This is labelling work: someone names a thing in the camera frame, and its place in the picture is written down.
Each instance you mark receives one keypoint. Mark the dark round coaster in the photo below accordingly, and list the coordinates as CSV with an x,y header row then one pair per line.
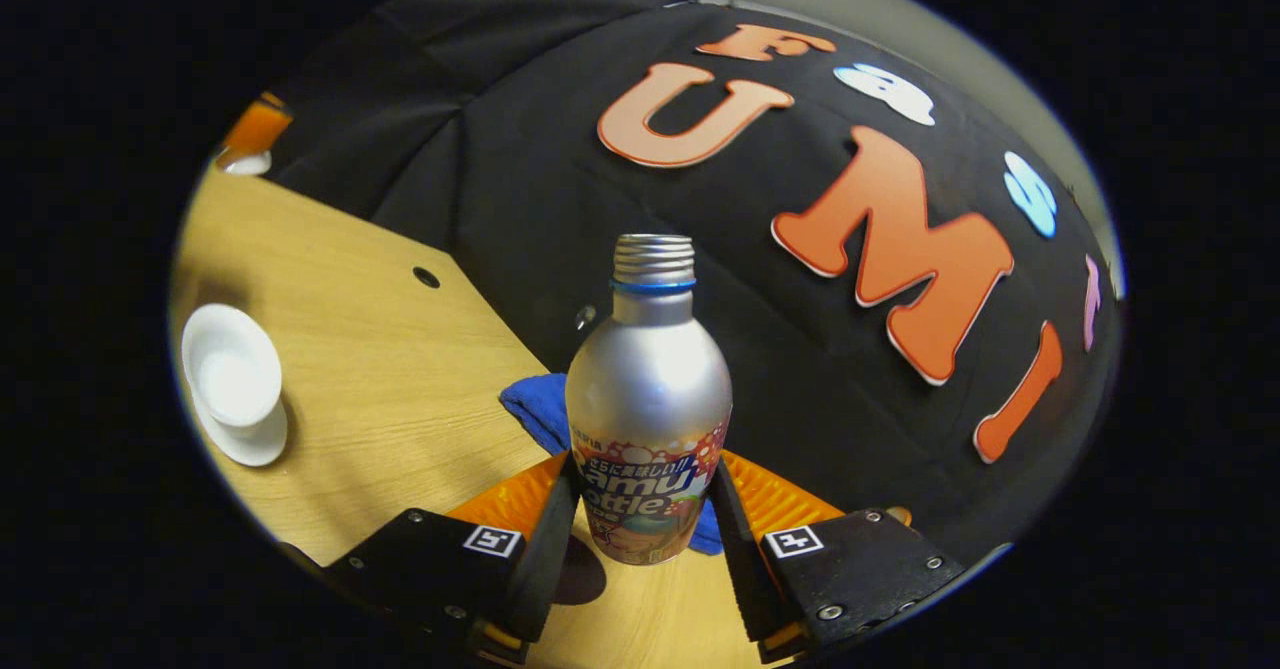
x,y
582,574

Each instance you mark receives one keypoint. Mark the black table grommet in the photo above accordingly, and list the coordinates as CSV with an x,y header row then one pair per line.
x,y
427,277

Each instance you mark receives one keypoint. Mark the white saucer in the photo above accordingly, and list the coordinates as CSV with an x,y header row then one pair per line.
x,y
255,444

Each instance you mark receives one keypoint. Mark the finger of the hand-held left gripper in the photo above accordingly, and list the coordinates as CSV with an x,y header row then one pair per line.
x,y
255,127

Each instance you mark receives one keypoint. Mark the blue towel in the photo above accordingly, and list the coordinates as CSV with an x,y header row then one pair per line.
x,y
540,409

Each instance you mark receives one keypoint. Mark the white teacup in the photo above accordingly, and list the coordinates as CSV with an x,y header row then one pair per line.
x,y
232,369

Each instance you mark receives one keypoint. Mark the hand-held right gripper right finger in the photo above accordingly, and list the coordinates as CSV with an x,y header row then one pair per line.
x,y
740,559

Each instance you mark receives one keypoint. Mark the silver water bottle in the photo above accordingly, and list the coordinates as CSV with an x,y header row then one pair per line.
x,y
648,399

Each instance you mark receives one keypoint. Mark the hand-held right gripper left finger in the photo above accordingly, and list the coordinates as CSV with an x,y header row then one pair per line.
x,y
548,569

